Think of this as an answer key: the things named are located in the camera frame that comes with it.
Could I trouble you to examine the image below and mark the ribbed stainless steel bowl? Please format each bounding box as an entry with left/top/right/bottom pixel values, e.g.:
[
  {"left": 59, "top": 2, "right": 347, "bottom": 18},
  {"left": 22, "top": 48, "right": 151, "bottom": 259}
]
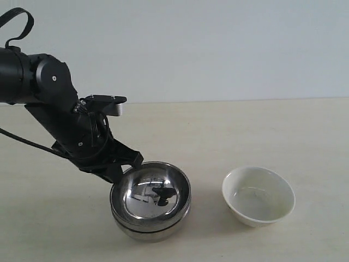
[{"left": 110, "top": 162, "right": 191, "bottom": 231}]

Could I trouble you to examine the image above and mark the smooth stainless steel bowl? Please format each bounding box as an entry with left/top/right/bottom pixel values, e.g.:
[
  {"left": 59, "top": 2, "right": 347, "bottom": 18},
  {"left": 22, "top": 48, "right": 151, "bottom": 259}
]
[{"left": 113, "top": 208, "right": 191, "bottom": 242}]

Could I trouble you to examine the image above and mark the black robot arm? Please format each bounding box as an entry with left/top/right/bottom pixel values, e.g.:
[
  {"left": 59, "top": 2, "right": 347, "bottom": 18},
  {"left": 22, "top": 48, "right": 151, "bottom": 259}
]
[{"left": 1, "top": 47, "right": 143, "bottom": 183}]

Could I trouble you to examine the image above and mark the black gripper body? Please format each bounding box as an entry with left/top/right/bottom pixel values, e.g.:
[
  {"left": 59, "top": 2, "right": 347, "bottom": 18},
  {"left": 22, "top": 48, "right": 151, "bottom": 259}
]
[{"left": 52, "top": 114, "right": 116, "bottom": 168}]

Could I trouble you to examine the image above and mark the white ceramic bowl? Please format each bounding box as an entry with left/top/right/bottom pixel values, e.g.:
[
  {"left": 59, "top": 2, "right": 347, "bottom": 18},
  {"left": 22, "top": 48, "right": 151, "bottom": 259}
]
[{"left": 221, "top": 166, "right": 296, "bottom": 228}]

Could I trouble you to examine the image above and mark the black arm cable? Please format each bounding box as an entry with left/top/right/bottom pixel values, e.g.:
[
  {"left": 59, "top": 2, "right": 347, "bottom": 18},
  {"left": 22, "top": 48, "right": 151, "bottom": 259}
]
[{"left": 0, "top": 127, "right": 63, "bottom": 158}]

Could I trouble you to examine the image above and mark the black looped cable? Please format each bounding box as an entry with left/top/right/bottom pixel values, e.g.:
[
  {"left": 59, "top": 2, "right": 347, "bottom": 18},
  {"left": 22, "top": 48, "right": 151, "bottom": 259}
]
[{"left": 0, "top": 7, "right": 35, "bottom": 50}]

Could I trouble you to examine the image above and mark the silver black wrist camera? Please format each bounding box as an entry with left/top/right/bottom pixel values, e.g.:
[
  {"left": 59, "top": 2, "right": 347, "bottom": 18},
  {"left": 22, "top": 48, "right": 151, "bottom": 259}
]
[{"left": 80, "top": 94, "right": 127, "bottom": 116}]

